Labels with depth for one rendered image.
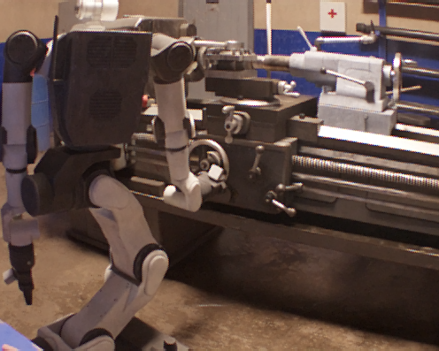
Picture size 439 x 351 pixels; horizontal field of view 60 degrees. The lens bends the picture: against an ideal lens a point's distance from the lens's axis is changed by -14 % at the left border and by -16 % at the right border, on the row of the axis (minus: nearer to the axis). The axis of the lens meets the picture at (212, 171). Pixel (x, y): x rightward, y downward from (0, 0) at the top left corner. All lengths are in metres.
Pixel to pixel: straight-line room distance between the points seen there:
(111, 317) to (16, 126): 0.68
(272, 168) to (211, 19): 4.09
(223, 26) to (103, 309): 4.61
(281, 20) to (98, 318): 4.46
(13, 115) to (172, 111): 0.49
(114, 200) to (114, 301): 0.37
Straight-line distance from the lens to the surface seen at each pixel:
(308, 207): 1.93
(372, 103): 1.85
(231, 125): 1.66
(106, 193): 1.19
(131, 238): 1.35
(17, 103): 1.14
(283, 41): 5.28
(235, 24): 5.50
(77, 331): 1.40
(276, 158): 1.72
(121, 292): 1.42
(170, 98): 1.29
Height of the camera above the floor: 1.21
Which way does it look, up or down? 18 degrees down
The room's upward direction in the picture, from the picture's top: straight up
